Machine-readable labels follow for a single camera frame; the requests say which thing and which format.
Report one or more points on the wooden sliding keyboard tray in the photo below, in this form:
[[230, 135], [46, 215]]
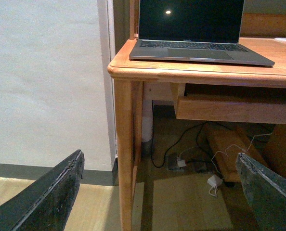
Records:
[[230, 109]]

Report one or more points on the grey open laptop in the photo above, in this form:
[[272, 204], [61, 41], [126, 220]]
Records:
[[193, 30]]

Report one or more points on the white power adapter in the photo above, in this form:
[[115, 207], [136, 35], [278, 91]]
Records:
[[214, 181]]

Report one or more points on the wooden desk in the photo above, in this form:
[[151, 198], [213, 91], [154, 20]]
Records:
[[129, 77]]

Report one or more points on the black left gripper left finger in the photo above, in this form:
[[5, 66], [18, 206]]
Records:
[[46, 204]]

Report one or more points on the power strip on floor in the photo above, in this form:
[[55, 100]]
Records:
[[175, 163]]

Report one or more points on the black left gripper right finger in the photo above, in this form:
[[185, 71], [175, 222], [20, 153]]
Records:
[[265, 192]]

